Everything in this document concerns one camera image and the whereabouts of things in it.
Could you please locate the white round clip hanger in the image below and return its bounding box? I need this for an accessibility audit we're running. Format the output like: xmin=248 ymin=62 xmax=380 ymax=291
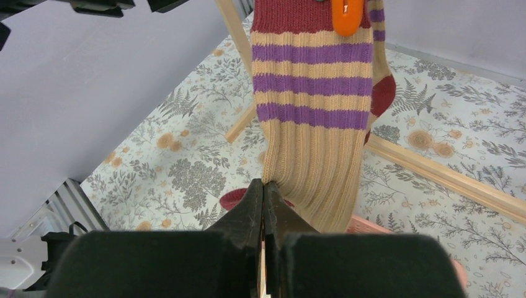
xmin=308 ymin=1 xmax=365 ymax=39

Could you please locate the wooden rack frame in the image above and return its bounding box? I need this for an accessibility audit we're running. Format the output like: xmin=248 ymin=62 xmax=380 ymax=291
xmin=215 ymin=0 xmax=525 ymax=224

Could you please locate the beige maroon striped sock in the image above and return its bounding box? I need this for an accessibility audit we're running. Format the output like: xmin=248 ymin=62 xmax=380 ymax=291
xmin=251 ymin=1 xmax=373 ymax=233

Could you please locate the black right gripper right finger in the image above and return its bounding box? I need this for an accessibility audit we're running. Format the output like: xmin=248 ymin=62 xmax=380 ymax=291
xmin=263 ymin=183 xmax=466 ymax=297

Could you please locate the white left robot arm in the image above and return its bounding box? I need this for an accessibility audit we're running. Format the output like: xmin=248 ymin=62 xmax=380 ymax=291
xmin=1 ymin=222 xmax=89 ymax=297

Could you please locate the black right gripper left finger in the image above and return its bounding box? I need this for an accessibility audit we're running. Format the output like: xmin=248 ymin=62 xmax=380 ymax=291
xmin=46 ymin=179 xmax=264 ymax=297

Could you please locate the floral table mat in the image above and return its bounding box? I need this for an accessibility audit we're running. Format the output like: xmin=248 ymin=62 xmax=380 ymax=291
xmin=82 ymin=38 xmax=525 ymax=297

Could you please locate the pink basket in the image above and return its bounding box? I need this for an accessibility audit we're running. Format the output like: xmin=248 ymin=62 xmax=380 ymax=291
xmin=256 ymin=215 xmax=468 ymax=297

